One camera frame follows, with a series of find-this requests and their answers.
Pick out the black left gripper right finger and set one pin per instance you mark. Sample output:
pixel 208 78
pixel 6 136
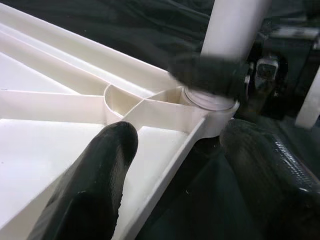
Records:
pixel 275 190

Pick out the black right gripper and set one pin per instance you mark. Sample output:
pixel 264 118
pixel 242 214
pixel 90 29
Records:
pixel 265 97

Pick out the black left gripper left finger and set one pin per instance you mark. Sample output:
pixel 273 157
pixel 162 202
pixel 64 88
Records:
pixel 92 190

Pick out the white plastic table leg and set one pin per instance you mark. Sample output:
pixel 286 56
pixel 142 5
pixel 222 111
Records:
pixel 230 30

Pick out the white plastic table top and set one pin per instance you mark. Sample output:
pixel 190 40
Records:
pixel 37 150

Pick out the black cloth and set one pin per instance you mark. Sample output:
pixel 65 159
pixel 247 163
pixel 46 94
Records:
pixel 150 37

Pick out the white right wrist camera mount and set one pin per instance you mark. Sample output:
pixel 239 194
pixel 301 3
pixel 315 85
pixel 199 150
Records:
pixel 308 107

